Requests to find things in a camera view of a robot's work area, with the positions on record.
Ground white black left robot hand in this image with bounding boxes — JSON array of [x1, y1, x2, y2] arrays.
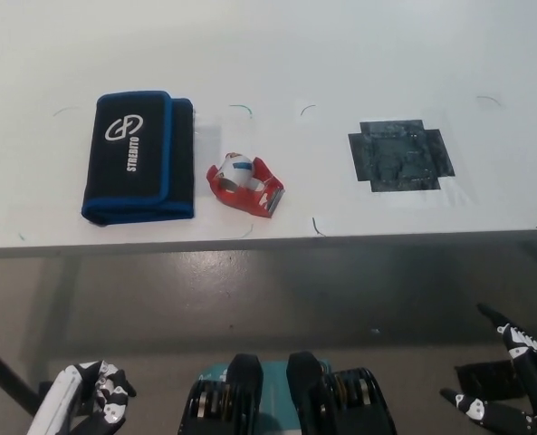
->
[[25, 360, 138, 435]]

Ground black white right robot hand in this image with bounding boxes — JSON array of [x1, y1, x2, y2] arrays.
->
[[439, 303, 537, 435]]

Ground red tape dispenser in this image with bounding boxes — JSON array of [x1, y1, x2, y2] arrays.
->
[[206, 152, 286, 219]]

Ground black tape patch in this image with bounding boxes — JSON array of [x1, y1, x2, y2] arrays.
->
[[348, 118, 455, 194]]

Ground grey translucent tape patch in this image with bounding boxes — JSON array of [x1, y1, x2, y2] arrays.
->
[[194, 122, 224, 182]]

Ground black table leg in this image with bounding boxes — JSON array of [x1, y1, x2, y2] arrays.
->
[[0, 335, 41, 411]]

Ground black ribbed robot body block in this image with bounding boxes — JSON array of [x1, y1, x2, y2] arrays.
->
[[285, 351, 398, 435], [179, 353, 264, 435]]

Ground black blue-trimmed Strebito pouch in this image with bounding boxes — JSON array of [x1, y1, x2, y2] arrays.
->
[[81, 90, 197, 227]]

